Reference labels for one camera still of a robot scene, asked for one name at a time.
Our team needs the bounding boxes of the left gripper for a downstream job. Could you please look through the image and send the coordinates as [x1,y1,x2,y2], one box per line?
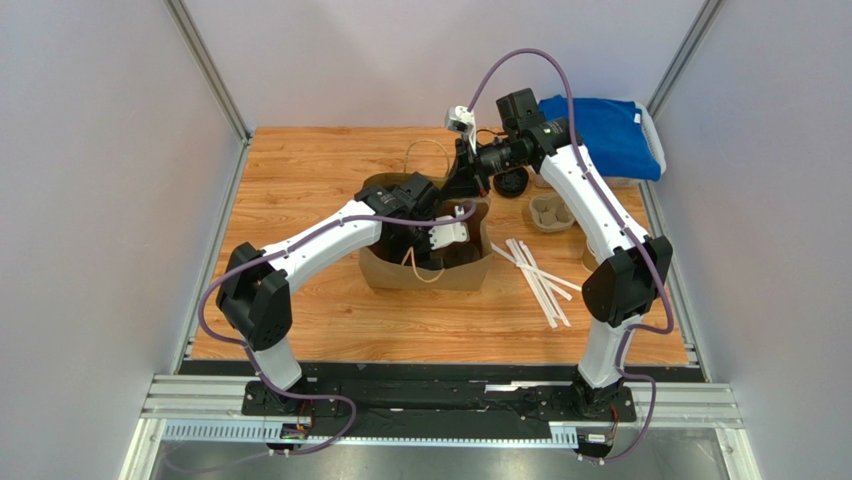
[388,207,445,278]

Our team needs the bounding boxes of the brown paper bag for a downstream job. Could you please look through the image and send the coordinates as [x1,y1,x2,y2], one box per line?
[355,169,494,291]

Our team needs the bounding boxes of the cardboard cup carrier tray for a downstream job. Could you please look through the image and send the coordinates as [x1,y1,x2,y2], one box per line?
[528,193,576,233]

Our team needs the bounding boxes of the white straw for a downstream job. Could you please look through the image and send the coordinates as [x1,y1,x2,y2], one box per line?
[491,243,557,329]
[506,238,573,328]
[505,256,582,292]

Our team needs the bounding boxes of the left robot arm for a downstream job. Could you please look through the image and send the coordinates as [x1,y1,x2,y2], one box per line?
[198,173,475,401]

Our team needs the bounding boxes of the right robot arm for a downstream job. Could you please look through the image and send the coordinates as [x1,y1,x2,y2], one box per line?
[441,89,673,416]

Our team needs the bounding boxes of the stack of black lids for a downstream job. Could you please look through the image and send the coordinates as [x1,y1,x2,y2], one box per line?
[492,167,529,198]

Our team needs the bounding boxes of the blue folded cloth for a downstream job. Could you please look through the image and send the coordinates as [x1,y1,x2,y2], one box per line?
[537,95,662,182]

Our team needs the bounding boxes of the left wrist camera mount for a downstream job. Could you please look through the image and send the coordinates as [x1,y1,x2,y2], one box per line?
[428,206,470,251]

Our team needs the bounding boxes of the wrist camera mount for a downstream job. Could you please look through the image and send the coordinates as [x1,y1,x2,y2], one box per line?
[444,105,477,153]
[428,206,470,251]

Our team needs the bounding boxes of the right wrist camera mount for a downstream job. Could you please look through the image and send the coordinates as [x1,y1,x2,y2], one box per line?
[444,105,477,153]

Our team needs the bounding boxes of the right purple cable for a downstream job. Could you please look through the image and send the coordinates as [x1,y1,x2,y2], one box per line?
[465,47,676,465]

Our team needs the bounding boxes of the purple cable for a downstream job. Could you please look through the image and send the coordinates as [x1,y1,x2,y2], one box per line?
[465,47,676,465]
[197,199,478,457]

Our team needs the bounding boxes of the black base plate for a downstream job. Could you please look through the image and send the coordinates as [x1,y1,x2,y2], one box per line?
[178,360,705,440]

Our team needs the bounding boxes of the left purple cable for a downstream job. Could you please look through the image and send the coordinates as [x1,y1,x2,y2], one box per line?
[197,199,478,457]

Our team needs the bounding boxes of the aluminium frame rail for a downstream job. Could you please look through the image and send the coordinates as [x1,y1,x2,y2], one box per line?
[121,361,760,479]

